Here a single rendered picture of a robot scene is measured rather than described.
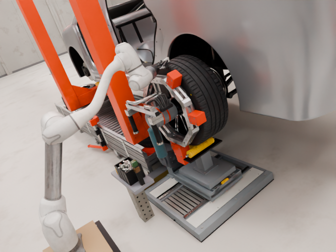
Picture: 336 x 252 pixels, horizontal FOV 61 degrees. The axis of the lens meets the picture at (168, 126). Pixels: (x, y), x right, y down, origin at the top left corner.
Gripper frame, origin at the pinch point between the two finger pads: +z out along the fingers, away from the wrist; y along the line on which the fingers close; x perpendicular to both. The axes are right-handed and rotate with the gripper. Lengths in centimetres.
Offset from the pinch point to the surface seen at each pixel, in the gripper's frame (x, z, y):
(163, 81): -9.4, -14.8, 3.4
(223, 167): -97, 8, 21
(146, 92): -22.3, -1.9, -23.5
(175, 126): -55, 3, -10
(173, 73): -4.4, -15.0, 12.7
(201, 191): -105, -15, 9
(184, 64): -4.7, 1.6, 12.3
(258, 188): -114, 7, 48
